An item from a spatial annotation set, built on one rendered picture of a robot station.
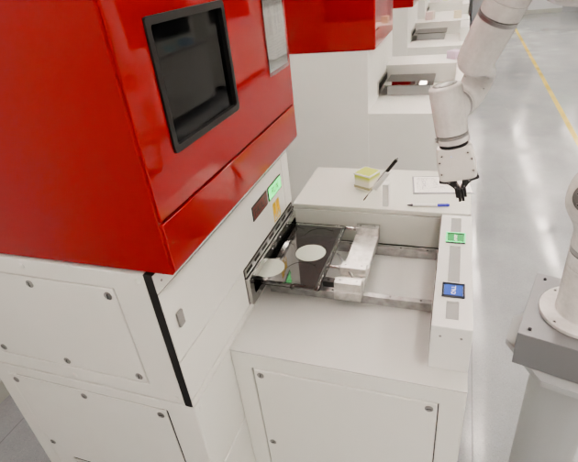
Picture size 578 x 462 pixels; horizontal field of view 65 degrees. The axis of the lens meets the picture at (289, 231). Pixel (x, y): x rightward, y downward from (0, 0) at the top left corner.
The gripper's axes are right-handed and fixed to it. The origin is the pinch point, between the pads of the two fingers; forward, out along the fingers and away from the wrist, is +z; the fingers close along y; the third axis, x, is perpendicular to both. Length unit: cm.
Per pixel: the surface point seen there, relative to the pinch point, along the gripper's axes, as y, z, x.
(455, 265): -3.3, 15.6, -13.5
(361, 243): -34.3, 16.7, 5.3
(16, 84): -63, -63, -65
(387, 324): -22.7, 25.3, -26.5
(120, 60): -41, -61, -64
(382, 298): -24.7, 22.0, -18.9
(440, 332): -6.2, 16.4, -40.0
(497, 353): 2, 114, 53
